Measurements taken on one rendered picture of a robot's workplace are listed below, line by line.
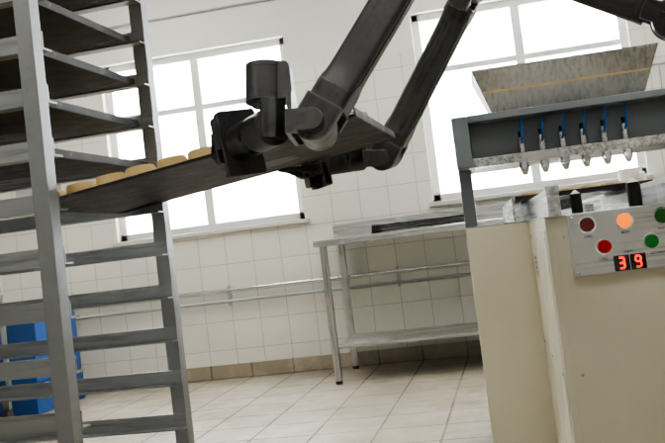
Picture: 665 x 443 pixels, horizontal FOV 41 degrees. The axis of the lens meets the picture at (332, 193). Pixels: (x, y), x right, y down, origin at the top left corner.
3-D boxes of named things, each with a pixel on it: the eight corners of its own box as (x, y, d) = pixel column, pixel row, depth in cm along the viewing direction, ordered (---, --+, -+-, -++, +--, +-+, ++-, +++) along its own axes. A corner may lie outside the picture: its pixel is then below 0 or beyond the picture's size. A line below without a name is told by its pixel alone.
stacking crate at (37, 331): (25, 345, 634) (22, 316, 636) (78, 339, 628) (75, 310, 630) (-22, 357, 575) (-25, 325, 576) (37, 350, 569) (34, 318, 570)
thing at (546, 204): (516, 222, 397) (514, 207, 398) (522, 221, 397) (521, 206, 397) (548, 217, 199) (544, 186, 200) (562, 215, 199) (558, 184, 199)
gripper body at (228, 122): (224, 179, 136) (245, 170, 130) (211, 115, 137) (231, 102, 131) (261, 174, 140) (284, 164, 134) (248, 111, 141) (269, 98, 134)
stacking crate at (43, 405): (35, 401, 633) (32, 373, 634) (86, 397, 624) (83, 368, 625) (-17, 420, 575) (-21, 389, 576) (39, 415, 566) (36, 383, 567)
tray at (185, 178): (396, 138, 177) (394, 132, 177) (355, 116, 138) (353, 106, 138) (123, 213, 190) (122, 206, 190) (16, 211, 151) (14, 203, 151)
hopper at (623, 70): (477, 126, 305) (471, 85, 306) (647, 102, 297) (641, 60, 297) (476, 115, 277) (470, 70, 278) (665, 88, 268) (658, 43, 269)
